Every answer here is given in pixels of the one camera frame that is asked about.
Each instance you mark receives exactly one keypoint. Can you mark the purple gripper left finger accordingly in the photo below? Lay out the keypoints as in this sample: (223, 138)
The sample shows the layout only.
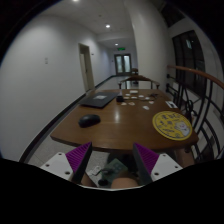
(78, 159)

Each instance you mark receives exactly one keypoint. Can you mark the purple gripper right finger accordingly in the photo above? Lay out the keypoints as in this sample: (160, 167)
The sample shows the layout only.
(145, 160)

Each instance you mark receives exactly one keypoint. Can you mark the black computer mouse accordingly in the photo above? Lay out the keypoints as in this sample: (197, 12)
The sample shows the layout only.
(89, 120)

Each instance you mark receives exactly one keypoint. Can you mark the round yellow mouse pad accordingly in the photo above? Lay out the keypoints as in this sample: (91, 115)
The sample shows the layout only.
(172, 125)

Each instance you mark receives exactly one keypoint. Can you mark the white card on table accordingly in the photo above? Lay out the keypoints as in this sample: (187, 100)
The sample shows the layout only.
(171, 104)

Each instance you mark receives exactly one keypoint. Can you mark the dark grey laptop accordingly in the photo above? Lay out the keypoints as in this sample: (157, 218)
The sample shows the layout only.
(98, 100)

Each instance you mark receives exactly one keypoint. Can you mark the small black box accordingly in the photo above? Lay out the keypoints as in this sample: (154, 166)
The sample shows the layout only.
(119, 99)

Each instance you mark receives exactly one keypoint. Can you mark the wooden chair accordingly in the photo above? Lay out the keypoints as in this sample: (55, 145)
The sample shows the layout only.
(139, 78)

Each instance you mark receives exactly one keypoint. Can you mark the white side door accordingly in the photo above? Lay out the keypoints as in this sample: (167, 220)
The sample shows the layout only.
(86, 67)

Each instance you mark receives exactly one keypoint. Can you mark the double glass door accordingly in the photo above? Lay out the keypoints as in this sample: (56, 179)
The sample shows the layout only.
(123, 64)

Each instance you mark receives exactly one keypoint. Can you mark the wooden stair handrail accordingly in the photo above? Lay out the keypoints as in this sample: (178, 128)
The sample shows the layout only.
(200, 73)

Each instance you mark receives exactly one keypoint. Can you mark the green exit sign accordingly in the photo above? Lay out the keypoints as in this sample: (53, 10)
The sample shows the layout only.
(121, 49)

